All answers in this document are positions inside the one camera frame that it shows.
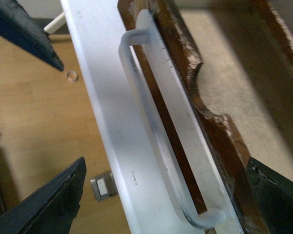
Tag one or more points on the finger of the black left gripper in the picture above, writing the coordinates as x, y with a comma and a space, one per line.
20, 29

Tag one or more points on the white table leg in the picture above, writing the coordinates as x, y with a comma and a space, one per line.
55, 24

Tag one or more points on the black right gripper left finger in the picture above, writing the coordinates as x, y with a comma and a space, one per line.
50, 209

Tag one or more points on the wooden drawer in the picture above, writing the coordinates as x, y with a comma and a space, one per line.
238, 81

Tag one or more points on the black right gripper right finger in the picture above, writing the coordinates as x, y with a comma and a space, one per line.
273, 194

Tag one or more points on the metal floor plate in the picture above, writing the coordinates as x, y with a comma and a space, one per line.
103, 186

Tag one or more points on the white drawer handle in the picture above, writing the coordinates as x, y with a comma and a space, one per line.
197, 192

